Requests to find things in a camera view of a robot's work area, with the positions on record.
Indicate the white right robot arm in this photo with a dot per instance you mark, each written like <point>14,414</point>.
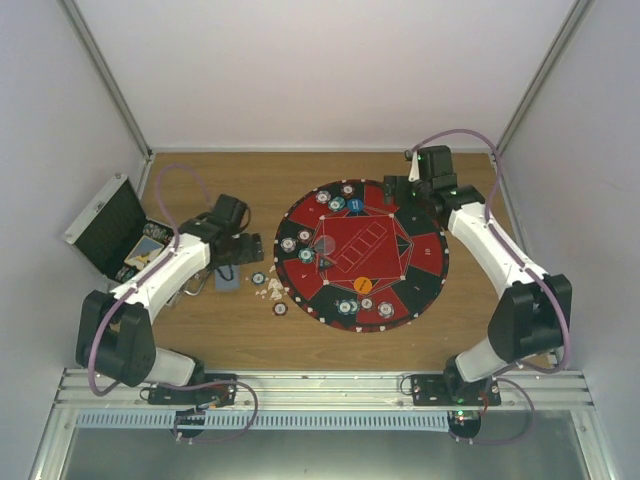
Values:
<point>533,312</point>

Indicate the aluminium poker case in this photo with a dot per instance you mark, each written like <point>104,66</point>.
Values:
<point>107,230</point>

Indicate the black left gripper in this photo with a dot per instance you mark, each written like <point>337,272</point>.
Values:
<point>250,254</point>

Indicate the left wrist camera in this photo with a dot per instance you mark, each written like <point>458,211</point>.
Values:
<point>231,213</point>

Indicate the orange 100 chip stack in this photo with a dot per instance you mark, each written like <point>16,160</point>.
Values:
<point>280,309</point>

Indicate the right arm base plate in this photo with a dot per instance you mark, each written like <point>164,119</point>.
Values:
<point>434,389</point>

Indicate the card box in case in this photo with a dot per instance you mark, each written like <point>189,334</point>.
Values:
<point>145,251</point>

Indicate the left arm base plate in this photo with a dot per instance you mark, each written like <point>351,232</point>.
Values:
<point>222,394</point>

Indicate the green 50 chip stack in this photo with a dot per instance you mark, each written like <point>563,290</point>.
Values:
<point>258,278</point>

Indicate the blue 10 chip bottom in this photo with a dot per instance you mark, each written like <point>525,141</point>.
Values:
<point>386,310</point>

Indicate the playing card deck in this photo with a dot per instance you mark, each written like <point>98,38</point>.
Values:
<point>227,278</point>

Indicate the slotted cable duct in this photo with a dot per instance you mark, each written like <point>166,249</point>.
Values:
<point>264,420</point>

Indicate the green 50 chip top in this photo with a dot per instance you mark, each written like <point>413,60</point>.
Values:
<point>336,204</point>

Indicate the clear round dealer button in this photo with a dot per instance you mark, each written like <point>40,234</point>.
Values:
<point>324,245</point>

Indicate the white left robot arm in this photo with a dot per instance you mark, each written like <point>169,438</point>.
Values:
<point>115,340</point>

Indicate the orange big blind button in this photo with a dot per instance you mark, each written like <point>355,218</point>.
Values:
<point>363,285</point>

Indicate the front aluminium rail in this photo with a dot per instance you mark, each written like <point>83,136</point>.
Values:
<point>346,391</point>

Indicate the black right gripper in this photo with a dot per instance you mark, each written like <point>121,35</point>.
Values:
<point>400,197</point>

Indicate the green 50 chip bottom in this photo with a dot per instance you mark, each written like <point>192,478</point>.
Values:
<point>348,307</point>

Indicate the round red black poker mat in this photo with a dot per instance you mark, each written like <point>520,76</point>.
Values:
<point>400,248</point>

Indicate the blue small blind button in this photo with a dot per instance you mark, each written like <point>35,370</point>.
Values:
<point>355,205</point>

